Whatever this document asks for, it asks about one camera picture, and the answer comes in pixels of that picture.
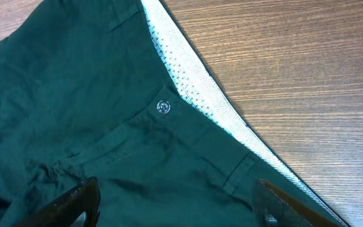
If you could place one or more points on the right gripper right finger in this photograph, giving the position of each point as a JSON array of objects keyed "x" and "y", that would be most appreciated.
[{"x": 273, "y": 207}]

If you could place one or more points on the black shorts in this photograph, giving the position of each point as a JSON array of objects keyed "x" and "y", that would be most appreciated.
[{"x": 84, "y": 93}]

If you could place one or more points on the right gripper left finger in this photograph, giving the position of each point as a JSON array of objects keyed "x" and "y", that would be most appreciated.
[{"x": 78, "y": 207}]

